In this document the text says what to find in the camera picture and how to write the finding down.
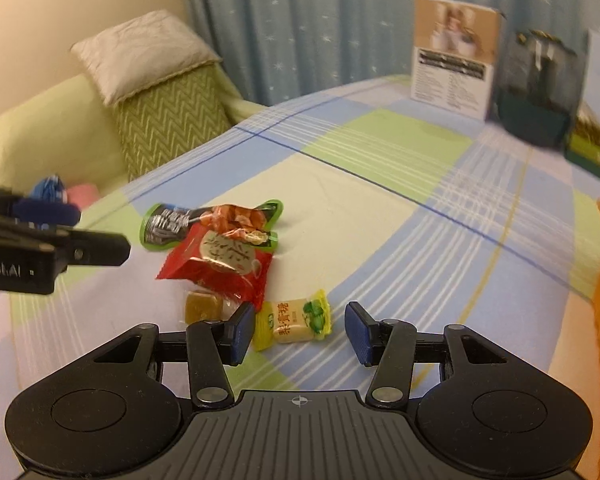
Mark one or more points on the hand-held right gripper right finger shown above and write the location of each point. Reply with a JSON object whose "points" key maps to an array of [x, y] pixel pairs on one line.
{"points": [[357, 332]]}

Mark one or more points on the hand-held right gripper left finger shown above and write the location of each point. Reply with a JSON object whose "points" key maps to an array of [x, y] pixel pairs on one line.
{"points": [[242, 332]]}

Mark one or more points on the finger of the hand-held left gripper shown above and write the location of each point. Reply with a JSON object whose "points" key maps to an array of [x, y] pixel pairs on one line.
{"points": [[95, 250], [50, 212]]}

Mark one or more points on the clear-wrapped brown candy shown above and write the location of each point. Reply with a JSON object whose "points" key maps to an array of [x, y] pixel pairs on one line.
{"points": [[202, 306]]}

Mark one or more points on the yellow candy packet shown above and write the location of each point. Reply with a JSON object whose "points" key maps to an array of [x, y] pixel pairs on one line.
{"points": [[295, 325]]}

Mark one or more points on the red snack packet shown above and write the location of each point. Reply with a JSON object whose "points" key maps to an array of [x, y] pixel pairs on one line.
{"points": [[215, 265]]}

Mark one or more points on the green black snack packet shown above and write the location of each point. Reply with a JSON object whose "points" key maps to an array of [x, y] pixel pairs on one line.
{"points": [[167, 222]]}

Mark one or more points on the blue patterned cloth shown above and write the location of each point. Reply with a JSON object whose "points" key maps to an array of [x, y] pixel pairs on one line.
{"points": [[47, 187]]}

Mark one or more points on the pink cloth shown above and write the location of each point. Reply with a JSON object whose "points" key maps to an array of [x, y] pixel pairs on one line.
{"points": [[85, 194]]}

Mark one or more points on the light green sofa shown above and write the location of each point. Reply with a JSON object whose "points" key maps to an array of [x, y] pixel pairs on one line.
{"points": [[40, 135]]}

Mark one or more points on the checked tablecloth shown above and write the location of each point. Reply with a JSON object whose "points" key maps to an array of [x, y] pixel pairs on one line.
{"points": [[380, 185]]}

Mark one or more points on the green chevron pillow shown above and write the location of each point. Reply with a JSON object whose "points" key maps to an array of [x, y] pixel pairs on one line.
{"points": [[170, 115]]}

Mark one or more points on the beige crinkled pillow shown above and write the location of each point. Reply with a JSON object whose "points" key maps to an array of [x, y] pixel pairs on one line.
{"points": [[140, 50]]}

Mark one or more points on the small white product box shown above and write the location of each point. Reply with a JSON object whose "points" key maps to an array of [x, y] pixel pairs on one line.
{"points": [[450, 60]]}

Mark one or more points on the dark green glass jar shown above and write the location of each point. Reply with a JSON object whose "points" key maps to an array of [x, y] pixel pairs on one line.
{"points": [[535, 105]]}

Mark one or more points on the blue star curtain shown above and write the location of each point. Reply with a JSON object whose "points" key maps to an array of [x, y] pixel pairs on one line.
{"points": [[305, 20]]}

